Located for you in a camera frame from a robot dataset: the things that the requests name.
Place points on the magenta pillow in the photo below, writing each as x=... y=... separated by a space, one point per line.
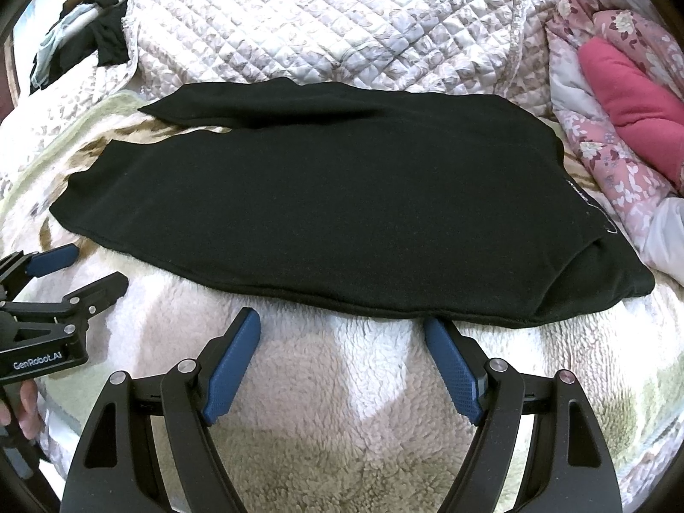
x=647 y=116

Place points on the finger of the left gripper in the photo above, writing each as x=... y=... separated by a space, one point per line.
x=93 y=299
x=50 y=261

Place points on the person left hand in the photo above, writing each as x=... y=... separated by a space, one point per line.
x=26 y=411

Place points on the floral fleece blanket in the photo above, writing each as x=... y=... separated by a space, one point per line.
x=348 y=414

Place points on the quilted beige bedspread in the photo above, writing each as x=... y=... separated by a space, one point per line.
x=445 y=46

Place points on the pink floral rolled quilt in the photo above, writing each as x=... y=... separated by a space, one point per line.
x=647 y=204

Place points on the black pants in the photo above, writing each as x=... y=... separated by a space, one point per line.
x=368 y=202

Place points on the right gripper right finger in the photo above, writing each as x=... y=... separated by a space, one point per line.
x=568 y=469

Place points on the dark clothes pile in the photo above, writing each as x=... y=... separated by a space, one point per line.
x=91 y=26

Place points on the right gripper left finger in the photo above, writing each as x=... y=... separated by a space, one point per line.
x=116 y=468

